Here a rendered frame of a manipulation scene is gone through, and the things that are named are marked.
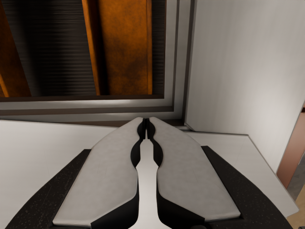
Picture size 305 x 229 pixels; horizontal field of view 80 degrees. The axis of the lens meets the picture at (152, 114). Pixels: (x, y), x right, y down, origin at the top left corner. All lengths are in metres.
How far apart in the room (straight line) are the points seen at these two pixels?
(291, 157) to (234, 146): 0.09
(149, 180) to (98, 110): 0.08
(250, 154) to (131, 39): 0.22
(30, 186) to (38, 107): 0.07
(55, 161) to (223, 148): 0.14
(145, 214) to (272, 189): 0.13
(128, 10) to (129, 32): 0.03
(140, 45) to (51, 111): 0.17
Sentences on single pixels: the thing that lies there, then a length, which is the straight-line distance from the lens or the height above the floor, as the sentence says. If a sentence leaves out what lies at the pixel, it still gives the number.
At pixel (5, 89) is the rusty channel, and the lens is 0.32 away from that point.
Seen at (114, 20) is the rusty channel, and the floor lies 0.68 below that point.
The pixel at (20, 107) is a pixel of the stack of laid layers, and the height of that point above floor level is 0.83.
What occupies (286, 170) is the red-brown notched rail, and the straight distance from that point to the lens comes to 0.26.
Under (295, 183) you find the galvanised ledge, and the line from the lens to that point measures 0.56.
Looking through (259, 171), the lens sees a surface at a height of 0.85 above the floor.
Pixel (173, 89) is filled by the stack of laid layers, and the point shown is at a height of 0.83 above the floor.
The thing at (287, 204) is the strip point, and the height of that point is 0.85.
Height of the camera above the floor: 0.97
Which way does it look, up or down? 63 degrees down
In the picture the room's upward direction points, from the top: 175 degrees clockwise
